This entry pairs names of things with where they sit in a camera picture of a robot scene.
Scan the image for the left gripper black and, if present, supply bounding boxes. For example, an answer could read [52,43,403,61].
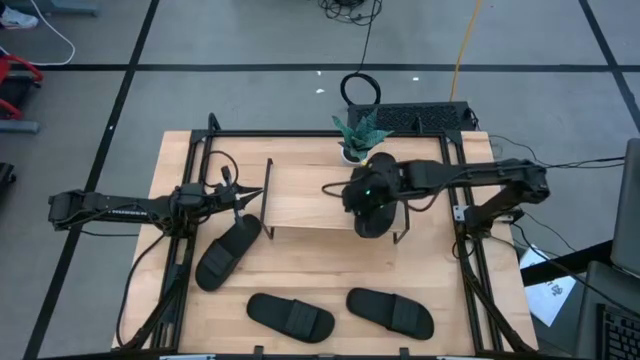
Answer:
[203,167,265,230]

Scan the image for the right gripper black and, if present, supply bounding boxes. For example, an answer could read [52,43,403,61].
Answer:
[342,152,403,216]

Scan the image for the wooden shelf with black legs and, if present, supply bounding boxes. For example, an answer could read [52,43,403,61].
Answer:
[259,158,411,246]

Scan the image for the green plant in white pot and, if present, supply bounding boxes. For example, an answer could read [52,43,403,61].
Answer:
[331,109,395,167]

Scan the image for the black perforated metal box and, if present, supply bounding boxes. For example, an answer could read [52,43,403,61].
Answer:
[346,100,477,134]

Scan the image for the black desk bar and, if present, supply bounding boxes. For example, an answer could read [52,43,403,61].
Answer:
[519,239,614,287]

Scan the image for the white paper sheet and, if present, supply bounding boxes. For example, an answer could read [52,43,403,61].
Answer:
[518,243,579,328]

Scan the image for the black floor object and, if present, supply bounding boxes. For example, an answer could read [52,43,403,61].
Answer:
[0,162,17,190]

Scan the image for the grey side desk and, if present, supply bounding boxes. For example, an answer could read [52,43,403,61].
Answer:
[574,259,640,360]

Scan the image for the grey laptop lid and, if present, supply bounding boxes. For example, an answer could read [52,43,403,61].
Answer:
[609,137,640,280]

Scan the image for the red and black cart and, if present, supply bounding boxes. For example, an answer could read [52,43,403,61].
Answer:
[0,52,45,122]

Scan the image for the grey floor bar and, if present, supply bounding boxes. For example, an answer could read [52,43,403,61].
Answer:
[9,0,100,16]

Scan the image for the person's white shoe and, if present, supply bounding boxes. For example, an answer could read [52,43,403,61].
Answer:
[0,5,40,30]

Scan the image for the black keyboard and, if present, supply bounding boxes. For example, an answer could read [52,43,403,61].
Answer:
[596,303,640,360]

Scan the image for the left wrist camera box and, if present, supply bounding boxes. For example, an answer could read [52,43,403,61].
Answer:
[173,182,206,210]

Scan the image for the black aluminium rig frame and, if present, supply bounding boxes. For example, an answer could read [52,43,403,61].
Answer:
[113,112,540,357]

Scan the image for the coiled black cable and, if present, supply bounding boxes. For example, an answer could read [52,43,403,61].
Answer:
[339,14,383,107]

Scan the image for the yellow power cable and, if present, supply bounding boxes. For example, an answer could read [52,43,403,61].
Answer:
[448,0,485,104]

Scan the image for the tangled black cable bundle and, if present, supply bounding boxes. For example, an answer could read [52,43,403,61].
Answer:
[317,0,385,27]

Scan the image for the black floor cables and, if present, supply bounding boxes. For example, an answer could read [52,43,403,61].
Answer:
[487,133,627,172]

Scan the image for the white floor cable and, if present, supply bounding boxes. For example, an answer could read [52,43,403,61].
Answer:
[0,0,77,67]

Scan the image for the grey flat base plate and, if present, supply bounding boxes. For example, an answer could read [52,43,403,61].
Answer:
[0,119,41,135]

